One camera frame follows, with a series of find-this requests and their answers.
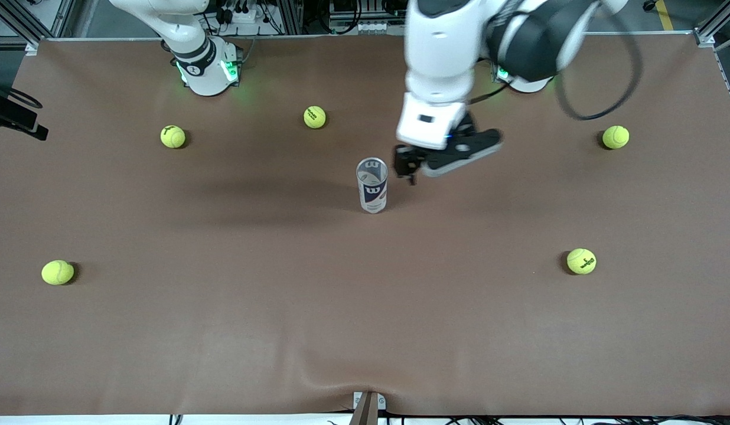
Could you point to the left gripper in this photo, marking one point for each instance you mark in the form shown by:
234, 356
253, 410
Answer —
407, 160

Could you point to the clear tennis ball can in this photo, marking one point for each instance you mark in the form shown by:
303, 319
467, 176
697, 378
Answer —
372, 192

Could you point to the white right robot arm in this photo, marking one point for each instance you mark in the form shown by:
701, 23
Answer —
205, 71

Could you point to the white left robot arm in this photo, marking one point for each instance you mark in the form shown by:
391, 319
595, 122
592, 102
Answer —
442, 53

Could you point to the yellow tennis ball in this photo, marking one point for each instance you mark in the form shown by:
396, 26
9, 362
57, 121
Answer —
58, 272
315, 117
615, 137
173, 136
581, 261

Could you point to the small box with green light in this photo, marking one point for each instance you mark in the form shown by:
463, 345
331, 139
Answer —
502, 74

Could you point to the white terminal block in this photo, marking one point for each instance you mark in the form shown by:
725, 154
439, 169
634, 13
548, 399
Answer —
371, 27

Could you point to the brown table mat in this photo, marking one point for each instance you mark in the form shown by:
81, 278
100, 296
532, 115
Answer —
365, 330

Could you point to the white power strip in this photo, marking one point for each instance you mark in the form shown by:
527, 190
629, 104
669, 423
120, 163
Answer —
238, 15

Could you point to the aluminium frame profile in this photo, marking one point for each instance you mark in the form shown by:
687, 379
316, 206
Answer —
22, 23
716, 23

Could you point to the metal table clamp bracket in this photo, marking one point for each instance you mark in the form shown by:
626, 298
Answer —
368, 410

